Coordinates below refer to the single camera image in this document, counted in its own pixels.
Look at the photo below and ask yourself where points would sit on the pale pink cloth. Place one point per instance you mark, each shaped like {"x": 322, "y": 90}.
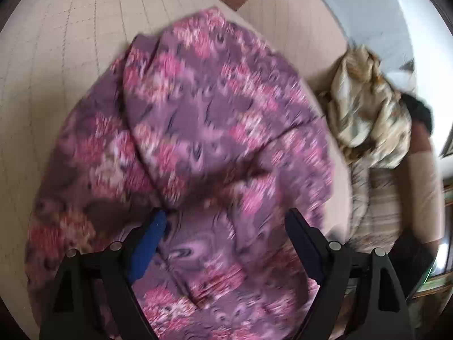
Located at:
{"x": 424, "y": 191}

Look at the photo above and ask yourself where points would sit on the pale blue sheet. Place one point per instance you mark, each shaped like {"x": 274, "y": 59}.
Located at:
{"x": 364, "y": 14}

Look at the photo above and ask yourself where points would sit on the dark object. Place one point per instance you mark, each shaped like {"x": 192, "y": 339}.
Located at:
{"x": 412, "y": 265}

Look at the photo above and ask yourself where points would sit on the purple floral garment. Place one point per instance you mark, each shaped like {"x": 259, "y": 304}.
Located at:
{"x": 219, "y": 120}

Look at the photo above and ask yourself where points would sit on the beige striped cloth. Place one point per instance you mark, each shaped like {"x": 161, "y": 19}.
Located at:
{"x": 380, "y": 202}

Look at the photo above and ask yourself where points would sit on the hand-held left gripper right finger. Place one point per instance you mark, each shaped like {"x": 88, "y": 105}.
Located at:
{"x": 296, "y": 233}

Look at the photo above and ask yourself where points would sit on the cream floral crumpled cloth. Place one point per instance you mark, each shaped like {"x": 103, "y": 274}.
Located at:
{"x": 368, "y": 106}

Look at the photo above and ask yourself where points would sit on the beige quilted blanket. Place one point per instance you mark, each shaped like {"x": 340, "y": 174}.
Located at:
{"x": 70, "y": 42}

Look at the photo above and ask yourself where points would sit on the black cloth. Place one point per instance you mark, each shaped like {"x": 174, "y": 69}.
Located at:
{"x": 421, "y": 109}

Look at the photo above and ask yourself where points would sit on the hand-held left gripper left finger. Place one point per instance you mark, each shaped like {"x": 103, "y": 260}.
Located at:
{"x": 150, "y": 242}

